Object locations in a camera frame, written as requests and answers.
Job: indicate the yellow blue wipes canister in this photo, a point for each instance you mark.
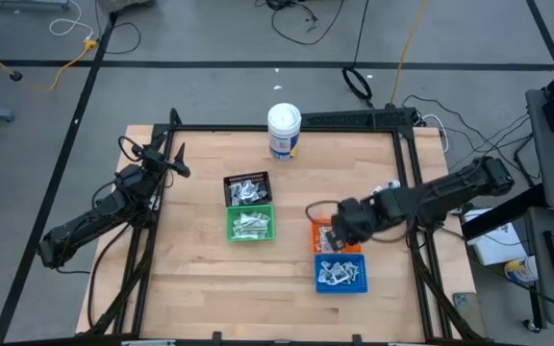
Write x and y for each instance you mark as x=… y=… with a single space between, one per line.
x=520 y=270

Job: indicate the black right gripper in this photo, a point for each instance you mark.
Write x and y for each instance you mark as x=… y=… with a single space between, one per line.
x=354 y=218

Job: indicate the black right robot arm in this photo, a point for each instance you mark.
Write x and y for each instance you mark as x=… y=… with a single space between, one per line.
x=440 y=192

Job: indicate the blue plastic basket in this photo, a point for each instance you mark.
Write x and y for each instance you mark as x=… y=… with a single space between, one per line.
x=325 y=288

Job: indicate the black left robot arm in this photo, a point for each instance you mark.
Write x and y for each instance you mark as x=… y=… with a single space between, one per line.
x=89 y=223

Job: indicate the grey PC dolly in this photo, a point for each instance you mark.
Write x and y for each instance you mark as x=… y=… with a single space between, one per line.
x=123 y=4

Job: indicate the white box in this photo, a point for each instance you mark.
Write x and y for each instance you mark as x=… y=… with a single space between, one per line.
x=493 y=250

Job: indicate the green plastic basket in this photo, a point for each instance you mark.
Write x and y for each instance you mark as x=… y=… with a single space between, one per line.
x=231 y=222

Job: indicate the plain white packet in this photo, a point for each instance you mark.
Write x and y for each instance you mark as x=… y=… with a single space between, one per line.
x=393 y=183

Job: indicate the white packet grey print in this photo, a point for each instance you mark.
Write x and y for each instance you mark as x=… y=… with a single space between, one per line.
x=250 y=197
x=236 y=200
x=248 y=186
x=235 y=188
x=261 y=193

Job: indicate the long white bandage wrapper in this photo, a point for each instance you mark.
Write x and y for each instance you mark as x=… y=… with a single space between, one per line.
x=245 y=218
x=261 y=218
x=241 y=229
x=244 y=236
x=259 y=229

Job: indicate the grey furniture base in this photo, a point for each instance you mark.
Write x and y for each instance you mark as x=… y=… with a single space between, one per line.
x=22 y=4

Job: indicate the Lysol disinfecting wipes canister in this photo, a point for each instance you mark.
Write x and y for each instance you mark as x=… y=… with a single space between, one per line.
x=284 y=125

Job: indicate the black desk edge bar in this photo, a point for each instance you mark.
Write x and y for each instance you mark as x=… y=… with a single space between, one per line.
x=498 y=216

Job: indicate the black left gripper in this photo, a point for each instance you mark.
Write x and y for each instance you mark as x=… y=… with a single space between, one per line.
x=152 y=161

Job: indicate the black round floor weight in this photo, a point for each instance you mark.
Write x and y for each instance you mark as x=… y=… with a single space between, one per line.
x=15 y=76

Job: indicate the smartphone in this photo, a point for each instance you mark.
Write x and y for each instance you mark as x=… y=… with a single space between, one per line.
x=469 y=314

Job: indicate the black plastic basket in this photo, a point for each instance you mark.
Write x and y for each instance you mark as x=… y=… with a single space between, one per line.
x=229 y=178

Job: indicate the orange plastic basket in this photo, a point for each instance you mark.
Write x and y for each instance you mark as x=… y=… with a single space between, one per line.
x=314 y=235

